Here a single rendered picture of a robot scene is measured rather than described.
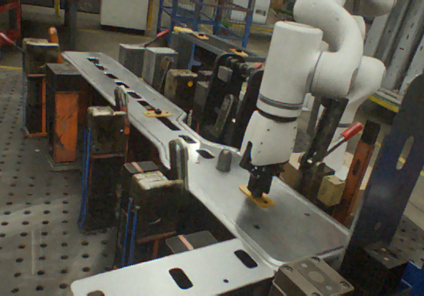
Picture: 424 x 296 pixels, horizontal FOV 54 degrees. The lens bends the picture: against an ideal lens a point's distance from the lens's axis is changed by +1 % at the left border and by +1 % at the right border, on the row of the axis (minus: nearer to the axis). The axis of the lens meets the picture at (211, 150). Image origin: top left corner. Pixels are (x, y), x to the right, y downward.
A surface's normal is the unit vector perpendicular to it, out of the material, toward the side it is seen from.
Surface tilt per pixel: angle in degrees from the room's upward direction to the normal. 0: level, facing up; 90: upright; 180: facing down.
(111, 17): 90
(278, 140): 91
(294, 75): 90
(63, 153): 90
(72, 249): 0
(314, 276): 0
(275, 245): 0
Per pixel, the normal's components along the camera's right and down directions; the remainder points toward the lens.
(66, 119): 0.54, 0.43
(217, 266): 0.17, -0.90
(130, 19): 0.29, 0.44
